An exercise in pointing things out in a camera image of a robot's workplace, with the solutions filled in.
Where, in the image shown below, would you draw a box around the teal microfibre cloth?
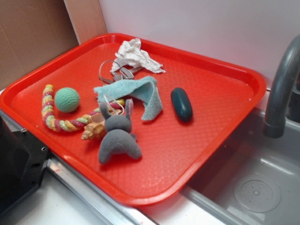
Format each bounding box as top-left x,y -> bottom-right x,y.
94,76 -> 163,121

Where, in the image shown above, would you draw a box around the crumpled white paper towel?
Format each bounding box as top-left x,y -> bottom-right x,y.
111,38 -> 166,74

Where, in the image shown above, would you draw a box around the grey plush bunny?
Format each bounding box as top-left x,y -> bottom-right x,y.
98,99 -> 142,164

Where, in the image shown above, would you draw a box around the brown cardboard panel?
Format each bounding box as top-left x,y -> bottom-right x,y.
0,0 -> 107,89

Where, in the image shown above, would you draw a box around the green dimpled ball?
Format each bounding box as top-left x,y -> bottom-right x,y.
54,87 -> 80,113

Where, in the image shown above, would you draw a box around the multicolour rope toy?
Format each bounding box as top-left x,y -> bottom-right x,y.
41,84 -> 126,133

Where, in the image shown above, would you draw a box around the dark teal oval case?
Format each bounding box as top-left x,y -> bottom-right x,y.
171,87 -> 193,122

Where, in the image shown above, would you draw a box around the grey plastic sink basin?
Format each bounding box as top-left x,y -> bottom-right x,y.
182,109 -> 300,225

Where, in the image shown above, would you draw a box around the silver keys on ring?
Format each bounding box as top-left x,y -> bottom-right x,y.
98,60 -> 143,85

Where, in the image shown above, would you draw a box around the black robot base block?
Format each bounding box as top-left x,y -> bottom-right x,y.
0,118 -> 49,217

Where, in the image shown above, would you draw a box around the red plastic tray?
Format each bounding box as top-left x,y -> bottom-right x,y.
0,33 -> 266,206

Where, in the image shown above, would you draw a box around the grey plastic faucet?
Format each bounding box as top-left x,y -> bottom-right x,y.
262,36 -> 300,138

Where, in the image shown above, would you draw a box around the tan spiral seashell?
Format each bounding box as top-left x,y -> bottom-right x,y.
81,113 -> 107,141

